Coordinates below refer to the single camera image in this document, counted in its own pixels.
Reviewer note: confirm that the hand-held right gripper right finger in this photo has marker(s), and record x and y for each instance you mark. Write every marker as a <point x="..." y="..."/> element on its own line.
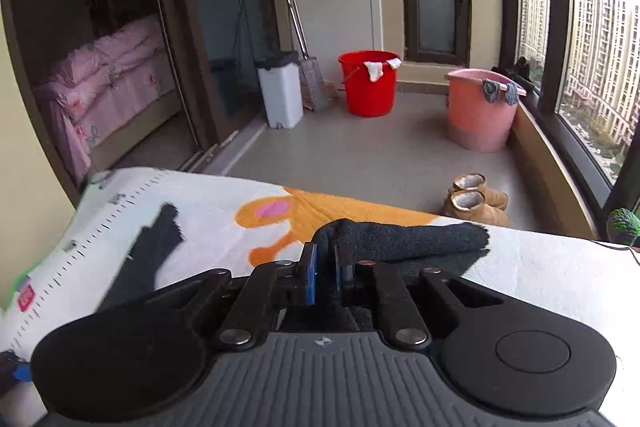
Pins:
<point x="342" y="276"/>

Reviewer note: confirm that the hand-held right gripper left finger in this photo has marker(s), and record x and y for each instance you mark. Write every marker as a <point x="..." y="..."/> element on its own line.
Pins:
<point x="310" y="277"/>

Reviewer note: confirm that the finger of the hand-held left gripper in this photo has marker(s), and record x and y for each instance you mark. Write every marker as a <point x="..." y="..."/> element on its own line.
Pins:
<point x="20" y="373"/>

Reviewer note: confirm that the black knit garment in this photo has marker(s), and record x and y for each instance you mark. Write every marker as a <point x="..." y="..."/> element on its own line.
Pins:
<point x="410" y="237"/>

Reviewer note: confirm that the tan fleece boot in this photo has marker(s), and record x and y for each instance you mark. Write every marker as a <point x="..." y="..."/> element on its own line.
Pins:
<point x="475" y="209"/>
<point x="482" y="189"/>

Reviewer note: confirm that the red plastic bucket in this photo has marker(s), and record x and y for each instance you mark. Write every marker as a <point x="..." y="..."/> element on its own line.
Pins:
<point x="367" y="92"/>

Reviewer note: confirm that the white mop bin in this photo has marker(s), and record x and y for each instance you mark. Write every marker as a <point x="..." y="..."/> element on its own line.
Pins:
<point x="279" y="92"/>

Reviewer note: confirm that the printed cartoon blanket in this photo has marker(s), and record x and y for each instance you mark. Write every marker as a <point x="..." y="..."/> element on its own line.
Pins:
<point x="125" y="217"/>

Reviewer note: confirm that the flat mop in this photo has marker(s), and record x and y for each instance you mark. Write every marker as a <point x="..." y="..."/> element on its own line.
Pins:
<point x="314" y="82"/>

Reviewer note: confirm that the pink plastic bucket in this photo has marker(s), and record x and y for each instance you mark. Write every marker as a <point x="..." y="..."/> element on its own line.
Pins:
<point x="477" y="122"/>

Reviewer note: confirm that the white rag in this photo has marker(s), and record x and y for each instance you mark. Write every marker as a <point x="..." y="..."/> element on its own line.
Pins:
<point x="374" y="69"/>

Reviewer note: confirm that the grey rag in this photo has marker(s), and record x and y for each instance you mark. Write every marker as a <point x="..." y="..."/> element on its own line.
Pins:
<point x="490" y="91"/>
<point x="511" y="94"/>

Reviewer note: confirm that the sliding glass door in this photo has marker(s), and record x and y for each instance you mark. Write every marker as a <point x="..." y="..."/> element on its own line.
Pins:
<point x="225" y="22"/>

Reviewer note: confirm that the dark item on windowsill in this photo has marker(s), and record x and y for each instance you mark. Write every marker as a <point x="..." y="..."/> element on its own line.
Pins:
<point x="517" y="72"/>

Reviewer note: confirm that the green fuzzy object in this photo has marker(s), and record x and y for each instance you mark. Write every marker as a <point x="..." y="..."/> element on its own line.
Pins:
<point x="622" y="224"/>

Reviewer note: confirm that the bed with pink floral quilt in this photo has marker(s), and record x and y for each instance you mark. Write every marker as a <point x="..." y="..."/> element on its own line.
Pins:
<point x="110" y="72"/>

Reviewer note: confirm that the apartment buildings outside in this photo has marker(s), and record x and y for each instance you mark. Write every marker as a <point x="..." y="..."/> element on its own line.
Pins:
<point x="607" y="57"/>

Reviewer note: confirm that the dark window frame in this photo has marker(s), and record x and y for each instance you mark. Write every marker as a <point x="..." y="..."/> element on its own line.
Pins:
<point x="557" y="32"/>

